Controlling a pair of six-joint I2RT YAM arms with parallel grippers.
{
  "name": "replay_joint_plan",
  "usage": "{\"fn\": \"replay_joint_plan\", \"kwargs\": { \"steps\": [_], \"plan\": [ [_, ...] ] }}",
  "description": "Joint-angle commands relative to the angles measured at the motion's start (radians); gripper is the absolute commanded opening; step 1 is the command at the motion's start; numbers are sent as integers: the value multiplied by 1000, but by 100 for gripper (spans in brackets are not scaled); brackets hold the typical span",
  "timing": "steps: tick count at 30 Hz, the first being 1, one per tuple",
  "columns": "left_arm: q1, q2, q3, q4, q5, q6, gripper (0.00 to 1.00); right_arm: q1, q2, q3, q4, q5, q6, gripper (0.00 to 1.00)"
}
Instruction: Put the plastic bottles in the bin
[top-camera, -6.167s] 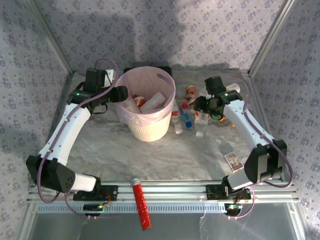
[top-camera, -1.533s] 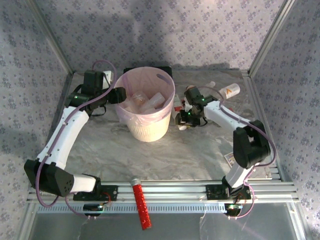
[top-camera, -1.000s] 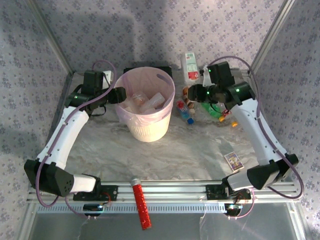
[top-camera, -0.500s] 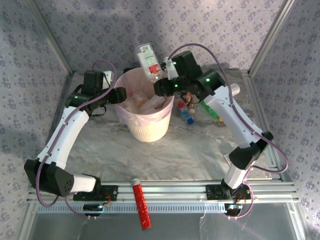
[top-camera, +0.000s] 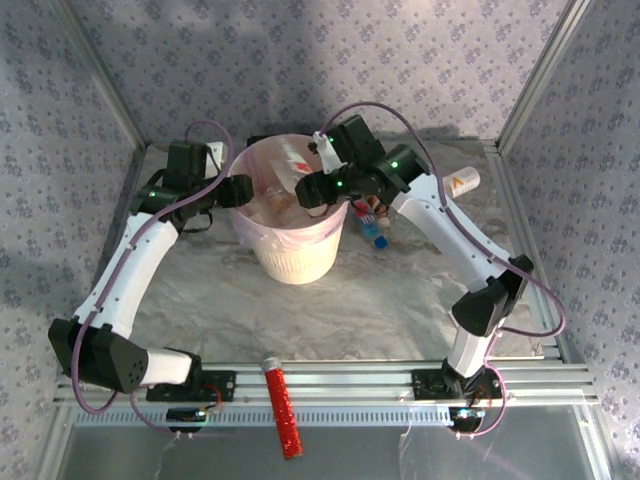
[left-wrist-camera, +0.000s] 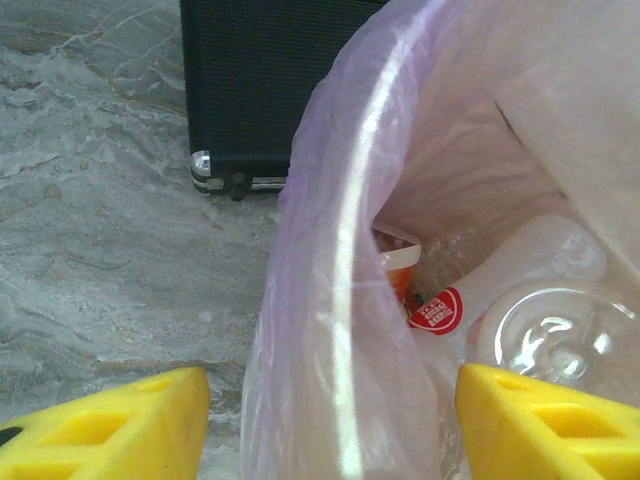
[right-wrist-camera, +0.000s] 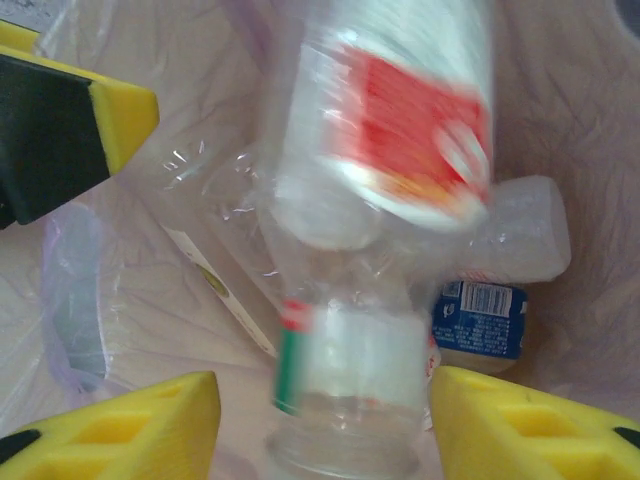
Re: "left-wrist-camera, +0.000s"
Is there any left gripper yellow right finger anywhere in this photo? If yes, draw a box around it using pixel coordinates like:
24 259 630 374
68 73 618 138
453 363 640 480

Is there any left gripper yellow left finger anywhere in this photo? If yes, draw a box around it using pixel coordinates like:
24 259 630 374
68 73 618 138
0 366 211 480

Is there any plain clear plastic bottle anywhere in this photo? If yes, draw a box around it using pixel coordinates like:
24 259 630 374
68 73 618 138
469 279 640 387

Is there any clear bottle red white label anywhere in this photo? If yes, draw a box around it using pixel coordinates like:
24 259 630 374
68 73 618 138
404 284 466 340

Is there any rectangular clear bottle white label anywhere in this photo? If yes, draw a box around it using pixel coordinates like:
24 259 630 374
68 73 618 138
449 214 609 321

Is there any pink translucent bin liner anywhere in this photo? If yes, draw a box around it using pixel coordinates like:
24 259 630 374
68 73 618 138
239 0 640 480

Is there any cream ribbed plastic bin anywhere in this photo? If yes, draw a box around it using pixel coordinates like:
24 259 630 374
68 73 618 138
239 0 640 480

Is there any black hard case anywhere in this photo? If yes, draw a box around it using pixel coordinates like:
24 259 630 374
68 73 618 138
179 0 396 202

